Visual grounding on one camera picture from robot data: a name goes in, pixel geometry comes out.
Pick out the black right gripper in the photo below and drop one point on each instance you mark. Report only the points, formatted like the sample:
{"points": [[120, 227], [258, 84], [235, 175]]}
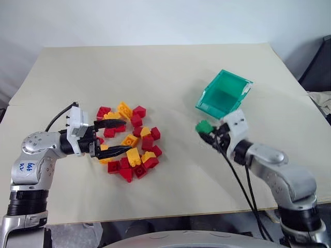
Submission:
{"points": [[222, 139]]}

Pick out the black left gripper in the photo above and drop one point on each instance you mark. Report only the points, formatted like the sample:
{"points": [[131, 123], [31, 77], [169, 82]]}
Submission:
{"points": [[88, 144]]}

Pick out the green toy block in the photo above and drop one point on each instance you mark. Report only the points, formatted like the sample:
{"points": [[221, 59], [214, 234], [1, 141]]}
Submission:
{"points": [[203, 127]]}

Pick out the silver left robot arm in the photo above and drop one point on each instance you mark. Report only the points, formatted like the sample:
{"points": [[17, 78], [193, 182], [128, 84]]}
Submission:
{"points": [[31, 165]]}

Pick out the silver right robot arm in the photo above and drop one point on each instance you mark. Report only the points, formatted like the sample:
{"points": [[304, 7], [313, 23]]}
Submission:
{"points": [[282, 173]]}

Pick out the red toy block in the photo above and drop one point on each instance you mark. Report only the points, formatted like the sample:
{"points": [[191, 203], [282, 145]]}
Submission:
{"points": [[126, 173], [156, 151], [140, 171], [103, 111], [139, 111], [125, 162], [100, 140], [120, 128], [136, 120], [151, 163], [109, 132], [156, 133], [137, 131], [147, 142], [113, 167]]}

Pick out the yellow toy block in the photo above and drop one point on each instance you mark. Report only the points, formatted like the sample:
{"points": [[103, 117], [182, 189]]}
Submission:
{"points": [[145, 131], [130, 140], [110, 115], [148, 155], [134, 157], [124, 108], [104, 147], [106, 161]]}

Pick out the teal plastic bin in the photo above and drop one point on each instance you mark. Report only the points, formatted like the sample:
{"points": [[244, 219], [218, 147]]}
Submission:
{"points": [[219, 95]]}

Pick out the grey crumpled plastic sheet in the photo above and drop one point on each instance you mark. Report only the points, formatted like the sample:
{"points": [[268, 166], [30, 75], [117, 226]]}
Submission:
{"points": [[75, 236]]}

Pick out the silver robot torso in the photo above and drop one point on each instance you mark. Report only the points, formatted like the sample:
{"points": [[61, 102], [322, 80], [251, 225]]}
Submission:
{"points": [[191, 239]]}

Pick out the beige crumpled cloth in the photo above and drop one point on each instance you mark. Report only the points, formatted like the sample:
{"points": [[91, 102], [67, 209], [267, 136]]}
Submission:
{"points": [[322, 102]]}

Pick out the black chair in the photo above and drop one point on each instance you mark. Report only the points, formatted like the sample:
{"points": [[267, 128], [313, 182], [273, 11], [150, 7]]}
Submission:
{"points": [[316, 67]]}

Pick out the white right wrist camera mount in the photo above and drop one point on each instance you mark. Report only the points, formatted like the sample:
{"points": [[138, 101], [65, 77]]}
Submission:
{"points": [[236, 125]]}

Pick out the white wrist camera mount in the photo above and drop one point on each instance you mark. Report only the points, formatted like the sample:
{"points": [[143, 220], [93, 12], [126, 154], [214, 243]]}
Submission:
{"points": [[236, 125], [76, 124]]}

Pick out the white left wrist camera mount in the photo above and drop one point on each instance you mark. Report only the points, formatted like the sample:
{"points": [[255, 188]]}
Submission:
{"points": [[76, 124]]}

